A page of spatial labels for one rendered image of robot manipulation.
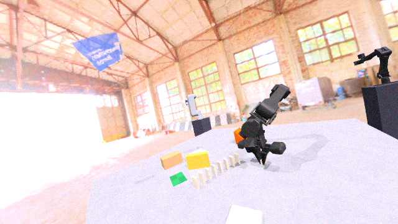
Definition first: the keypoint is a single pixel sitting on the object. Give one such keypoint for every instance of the yellow rectangular block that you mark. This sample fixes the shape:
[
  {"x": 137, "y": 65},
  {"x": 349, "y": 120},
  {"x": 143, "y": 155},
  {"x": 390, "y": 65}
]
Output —
[{"x": 197, "y": 160}]

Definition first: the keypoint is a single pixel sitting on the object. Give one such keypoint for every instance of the green flat square tile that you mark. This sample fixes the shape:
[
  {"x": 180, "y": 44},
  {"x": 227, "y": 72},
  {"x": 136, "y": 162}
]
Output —
[{"x": 178, "y": 178}]

